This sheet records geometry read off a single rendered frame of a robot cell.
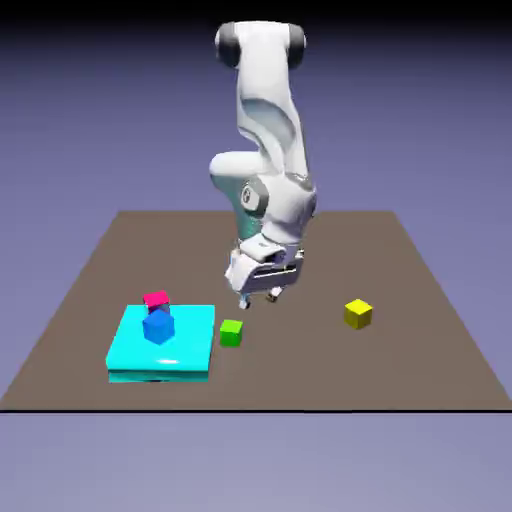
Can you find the small green cube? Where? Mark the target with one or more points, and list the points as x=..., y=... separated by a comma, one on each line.
x=230, y=332

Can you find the small blue cube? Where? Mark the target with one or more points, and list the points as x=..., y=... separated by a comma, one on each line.
x=158, y=326

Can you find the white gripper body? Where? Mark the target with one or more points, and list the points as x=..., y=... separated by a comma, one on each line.
x=256, y=278

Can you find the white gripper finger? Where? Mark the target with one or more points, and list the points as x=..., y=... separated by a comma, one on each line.
x=274, y=295
x=244, y=302

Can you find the large cyan box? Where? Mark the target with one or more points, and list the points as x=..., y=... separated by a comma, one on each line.
x=162, y=348

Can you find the small pink cube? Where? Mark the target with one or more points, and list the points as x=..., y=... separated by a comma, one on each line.
x=156, y=299

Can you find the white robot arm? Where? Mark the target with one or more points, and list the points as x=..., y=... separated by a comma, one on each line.
x=267, y=120

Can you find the small yellow cube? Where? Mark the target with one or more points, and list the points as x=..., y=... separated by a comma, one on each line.
x=358, y=314

